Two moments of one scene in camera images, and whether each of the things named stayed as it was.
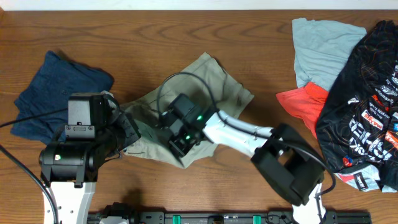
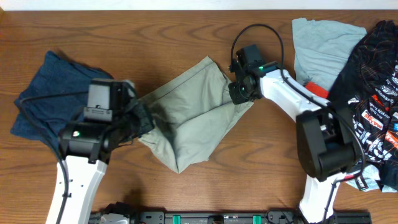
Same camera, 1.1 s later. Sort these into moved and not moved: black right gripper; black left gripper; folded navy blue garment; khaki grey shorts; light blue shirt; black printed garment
Moved: black left gripper; black right gripper; khaki grey shorts
Not moved: light blue shirt; folded navy blue garment; black printed garment
